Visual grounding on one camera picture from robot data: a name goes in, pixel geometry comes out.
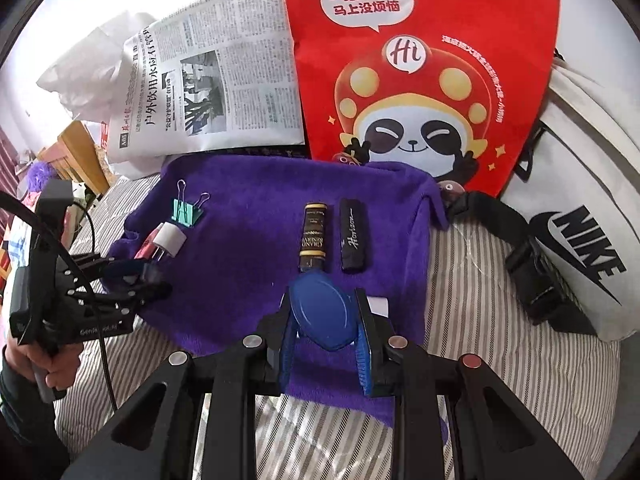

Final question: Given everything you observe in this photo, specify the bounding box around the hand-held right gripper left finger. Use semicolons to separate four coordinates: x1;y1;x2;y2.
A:
60;292;301;480

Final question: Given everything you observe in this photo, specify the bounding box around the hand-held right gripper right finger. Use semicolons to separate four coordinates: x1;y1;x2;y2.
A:
352;287;586;480

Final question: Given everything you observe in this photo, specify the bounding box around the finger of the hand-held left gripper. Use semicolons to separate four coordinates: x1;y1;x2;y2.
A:
65;255;162;287
75;281;174;313

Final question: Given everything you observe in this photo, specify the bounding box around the blue oval case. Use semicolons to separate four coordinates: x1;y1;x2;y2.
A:
289;272;361;352

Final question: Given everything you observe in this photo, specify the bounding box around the green binder clip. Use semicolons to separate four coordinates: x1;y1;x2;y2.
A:
171;179;195;225
186;192;211;226

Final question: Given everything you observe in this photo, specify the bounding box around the black case with script print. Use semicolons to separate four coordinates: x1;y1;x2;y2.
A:
339;198;372;273

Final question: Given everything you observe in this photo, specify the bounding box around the person's left forearm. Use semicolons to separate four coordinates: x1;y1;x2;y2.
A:
0;355;71;480

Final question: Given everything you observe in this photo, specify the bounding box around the person's left hand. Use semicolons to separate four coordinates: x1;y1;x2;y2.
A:
5;342;81;391

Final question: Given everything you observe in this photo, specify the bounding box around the pink lip gloss tube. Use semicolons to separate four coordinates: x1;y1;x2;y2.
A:
134;225;163;261

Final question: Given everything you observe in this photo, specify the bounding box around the white charger plug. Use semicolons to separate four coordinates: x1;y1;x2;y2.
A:
150;223;187;261

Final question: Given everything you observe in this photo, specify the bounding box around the purple fleece towel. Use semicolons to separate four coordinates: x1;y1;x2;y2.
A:
102;155;448;426

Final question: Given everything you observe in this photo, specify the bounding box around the purple fluffy item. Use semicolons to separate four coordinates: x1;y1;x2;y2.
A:
20;162;58;193

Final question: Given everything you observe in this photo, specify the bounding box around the striped bedsheet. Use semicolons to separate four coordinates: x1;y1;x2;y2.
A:
52;175;623;480

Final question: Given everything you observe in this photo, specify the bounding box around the black bottle gold label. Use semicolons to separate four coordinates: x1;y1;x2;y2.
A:
298;202;329;273

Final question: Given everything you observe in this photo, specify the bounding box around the wooden furniture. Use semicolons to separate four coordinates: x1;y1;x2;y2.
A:
40;120;113;196

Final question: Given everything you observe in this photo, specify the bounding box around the white plastic bag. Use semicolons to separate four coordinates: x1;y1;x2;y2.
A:
36;10;163;123

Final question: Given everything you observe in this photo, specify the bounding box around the newspaper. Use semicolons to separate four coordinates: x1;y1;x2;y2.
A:
102;0;306;178

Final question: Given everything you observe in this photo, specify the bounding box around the white tote bag black logo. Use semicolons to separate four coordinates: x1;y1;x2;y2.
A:
500;52;640;343

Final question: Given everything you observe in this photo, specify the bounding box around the red panda print bag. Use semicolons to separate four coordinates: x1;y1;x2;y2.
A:
279;0;561;198

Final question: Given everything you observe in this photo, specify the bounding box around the black strap with buckle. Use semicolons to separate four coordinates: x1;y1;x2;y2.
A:
447;190;598;336

